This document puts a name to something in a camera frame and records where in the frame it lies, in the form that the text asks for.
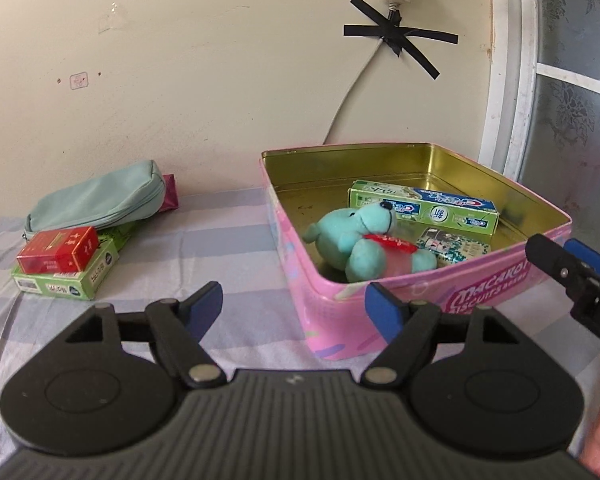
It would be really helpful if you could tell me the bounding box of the pink biscuit tin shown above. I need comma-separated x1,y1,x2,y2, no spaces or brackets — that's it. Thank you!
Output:
260,142,574,361

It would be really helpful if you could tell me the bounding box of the magenta pouch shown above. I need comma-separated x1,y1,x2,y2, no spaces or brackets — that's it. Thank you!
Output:
156,174,181,214

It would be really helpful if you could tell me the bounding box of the clear wall tape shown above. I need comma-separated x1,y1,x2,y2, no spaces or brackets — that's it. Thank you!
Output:
97,2,129,34

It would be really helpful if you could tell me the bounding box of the green and blue toothpaste box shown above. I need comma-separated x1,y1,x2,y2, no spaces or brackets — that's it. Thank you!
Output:
348,180,501,235

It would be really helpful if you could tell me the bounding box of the light green zipper pouch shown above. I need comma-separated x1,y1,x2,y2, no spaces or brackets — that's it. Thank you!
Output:
22,160,165,246

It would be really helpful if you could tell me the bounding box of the green foil packet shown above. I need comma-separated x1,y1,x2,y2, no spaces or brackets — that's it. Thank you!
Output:
99,220,139,254

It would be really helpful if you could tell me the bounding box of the white window frame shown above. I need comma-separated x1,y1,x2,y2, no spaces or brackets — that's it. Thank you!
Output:
479,0,542,187

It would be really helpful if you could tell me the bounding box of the long black tape strip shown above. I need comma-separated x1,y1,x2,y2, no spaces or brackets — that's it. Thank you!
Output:
343,23,459,45

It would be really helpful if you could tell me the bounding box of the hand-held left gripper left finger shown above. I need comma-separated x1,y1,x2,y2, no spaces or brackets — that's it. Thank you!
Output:
65,281,227,389

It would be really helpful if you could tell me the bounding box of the frosted floral window glass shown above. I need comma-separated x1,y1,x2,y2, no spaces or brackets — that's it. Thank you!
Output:
516,0,600,233

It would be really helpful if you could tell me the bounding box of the red box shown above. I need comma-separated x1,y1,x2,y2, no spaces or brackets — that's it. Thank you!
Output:
16,226,100,275

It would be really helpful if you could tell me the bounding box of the grey power cable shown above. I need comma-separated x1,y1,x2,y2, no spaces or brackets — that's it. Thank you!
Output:
323,2,400,145

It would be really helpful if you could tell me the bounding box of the teal plush toy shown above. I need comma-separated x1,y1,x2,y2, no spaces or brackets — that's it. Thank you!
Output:
302,201,439,284

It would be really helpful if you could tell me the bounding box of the patterned flat packet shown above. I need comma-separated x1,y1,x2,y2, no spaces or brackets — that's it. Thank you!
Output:
414,227,492,267

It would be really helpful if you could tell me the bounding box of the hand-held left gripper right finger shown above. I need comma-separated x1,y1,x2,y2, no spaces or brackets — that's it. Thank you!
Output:
363,282,524,387

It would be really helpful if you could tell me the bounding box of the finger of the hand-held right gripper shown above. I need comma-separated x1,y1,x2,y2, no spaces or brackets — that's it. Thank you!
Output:
564,238,600,284
525,233,600,297

